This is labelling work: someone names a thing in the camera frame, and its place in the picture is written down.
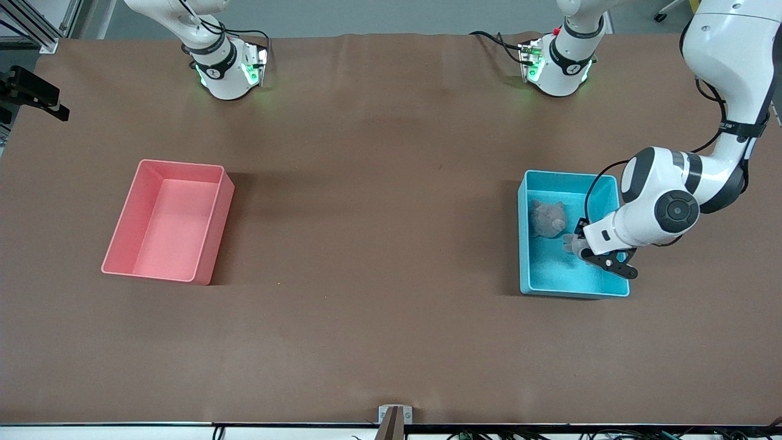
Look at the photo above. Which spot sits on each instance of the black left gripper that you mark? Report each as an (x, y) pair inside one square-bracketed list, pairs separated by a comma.
[(582, 225)]

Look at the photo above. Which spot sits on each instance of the grey plush toy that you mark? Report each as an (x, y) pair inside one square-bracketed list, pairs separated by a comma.
[(573, 245), (547, 219)]

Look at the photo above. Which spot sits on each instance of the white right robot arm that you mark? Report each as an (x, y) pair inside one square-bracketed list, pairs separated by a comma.
[(226, 73)]

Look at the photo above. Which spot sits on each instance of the right arm base connector plate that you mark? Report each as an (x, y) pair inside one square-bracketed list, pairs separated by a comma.
[(256, 67)]

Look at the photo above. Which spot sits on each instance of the left arm base connector plate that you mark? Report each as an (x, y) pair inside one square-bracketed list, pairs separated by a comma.
[(530, 61)]

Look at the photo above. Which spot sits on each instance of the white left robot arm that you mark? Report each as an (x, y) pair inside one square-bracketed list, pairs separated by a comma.
[(654, 214)]

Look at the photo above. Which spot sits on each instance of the blue plastic box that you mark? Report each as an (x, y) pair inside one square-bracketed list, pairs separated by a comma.
[(550, 275)]

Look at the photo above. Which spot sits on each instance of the pink plastic box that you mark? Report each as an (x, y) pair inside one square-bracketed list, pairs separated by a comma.
[(177, 244)]

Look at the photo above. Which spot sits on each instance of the brown table cover sheet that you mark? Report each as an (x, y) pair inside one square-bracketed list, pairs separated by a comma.
[(391, 183)]

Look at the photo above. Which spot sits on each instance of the white office chair leg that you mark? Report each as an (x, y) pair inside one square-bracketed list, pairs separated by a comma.
[(666, 11)]

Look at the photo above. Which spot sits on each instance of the aluminium frame profile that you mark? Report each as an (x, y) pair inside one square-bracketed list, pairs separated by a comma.
[(30, 27)]

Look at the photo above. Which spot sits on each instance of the small metal edge bracket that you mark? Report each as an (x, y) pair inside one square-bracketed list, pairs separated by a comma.
[(407, 415)]

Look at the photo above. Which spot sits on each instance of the brown camera post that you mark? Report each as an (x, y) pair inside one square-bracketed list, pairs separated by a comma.
[(391, 428)]

